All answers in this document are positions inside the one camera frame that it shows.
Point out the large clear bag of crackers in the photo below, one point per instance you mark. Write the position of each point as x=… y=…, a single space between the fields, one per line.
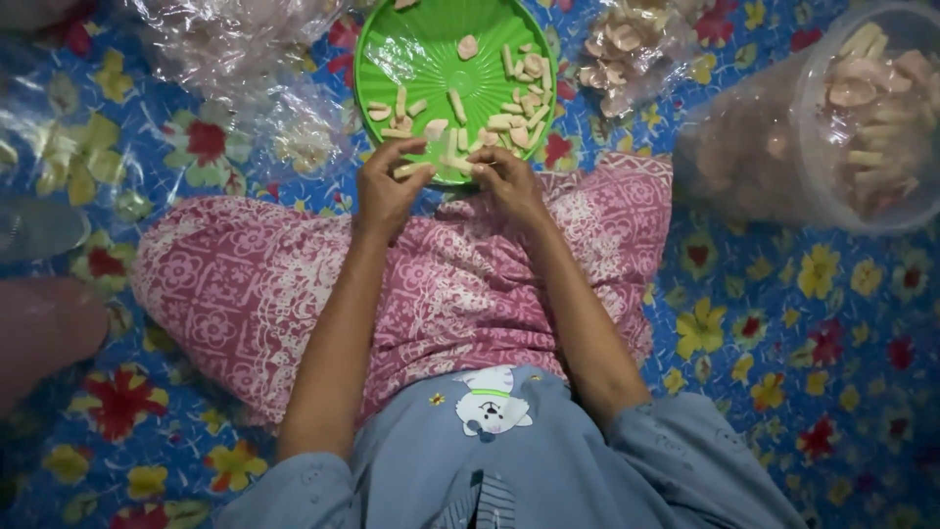
x=822 y=125

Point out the small clear bag of crackers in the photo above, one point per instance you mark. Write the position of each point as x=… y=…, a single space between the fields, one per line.
x=631 y=51

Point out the blue floral floor mat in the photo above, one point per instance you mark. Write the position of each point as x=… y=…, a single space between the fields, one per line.
x=771 y=330

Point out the clear crumpled plastic bag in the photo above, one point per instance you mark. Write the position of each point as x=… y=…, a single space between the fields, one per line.
x=235 y=66

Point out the heap of raw cracker pieces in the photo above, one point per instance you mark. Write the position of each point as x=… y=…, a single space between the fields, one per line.
x=514 y=95

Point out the green plastic plate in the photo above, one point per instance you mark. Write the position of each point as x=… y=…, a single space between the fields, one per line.
x=433 y=66

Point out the person's right hand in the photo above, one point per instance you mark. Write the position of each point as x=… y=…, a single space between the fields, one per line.
x=514 y=191

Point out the blue shirt with cat print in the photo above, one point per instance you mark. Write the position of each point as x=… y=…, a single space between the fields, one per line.
x=507 y=463

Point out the person's left hand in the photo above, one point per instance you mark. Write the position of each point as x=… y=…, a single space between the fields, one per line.
x=382 y=195

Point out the pink batik skirt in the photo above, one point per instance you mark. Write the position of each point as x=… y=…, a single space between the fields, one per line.
x=242 y=279

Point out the pale cracker stick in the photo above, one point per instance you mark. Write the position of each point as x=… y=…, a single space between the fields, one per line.
x=413 y=170
x=457 y=163

